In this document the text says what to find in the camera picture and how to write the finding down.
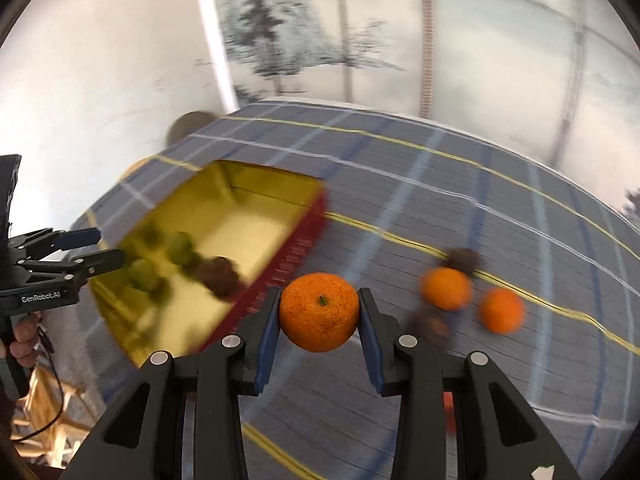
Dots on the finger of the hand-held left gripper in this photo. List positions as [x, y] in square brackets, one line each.
[100, 261]
[77, 238]

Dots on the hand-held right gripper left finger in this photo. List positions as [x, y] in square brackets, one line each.
[266, 345]

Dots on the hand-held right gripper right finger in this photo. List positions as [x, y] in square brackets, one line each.
[372, 345]

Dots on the orange mandarin with stem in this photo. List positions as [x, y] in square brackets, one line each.
[319, 315]

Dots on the gold box with red side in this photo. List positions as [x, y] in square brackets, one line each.
[240, 230]

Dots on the person's left hand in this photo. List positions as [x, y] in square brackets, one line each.
[27, 340]

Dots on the green lime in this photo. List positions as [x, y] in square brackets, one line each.
[180, 248]
[143, 275]

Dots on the dark brown passion fruit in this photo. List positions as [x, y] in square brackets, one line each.
[462, 260]
[430, 328]
[217, 276]

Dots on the wooden chair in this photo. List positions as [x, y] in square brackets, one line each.
[45, 410]

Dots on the brown round stool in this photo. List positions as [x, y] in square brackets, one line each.
[186, 127]

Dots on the grey plaid tablecloth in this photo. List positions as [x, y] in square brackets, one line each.
[450, 200]

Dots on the frosted window with tree shadow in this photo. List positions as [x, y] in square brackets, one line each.
[400, 30]

